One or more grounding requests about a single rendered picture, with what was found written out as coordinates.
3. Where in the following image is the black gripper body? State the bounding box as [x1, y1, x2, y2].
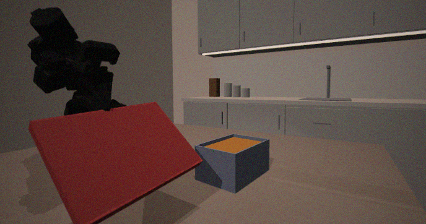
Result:
[64, 40, 120, 116]

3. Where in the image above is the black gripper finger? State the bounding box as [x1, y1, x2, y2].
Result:
[78, 71, 113, 111]
[72, 95, 102, 111]

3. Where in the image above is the red lid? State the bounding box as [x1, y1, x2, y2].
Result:
[28, 101, 203, 224]

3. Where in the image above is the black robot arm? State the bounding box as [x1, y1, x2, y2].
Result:
[27, 7, 82, 93]

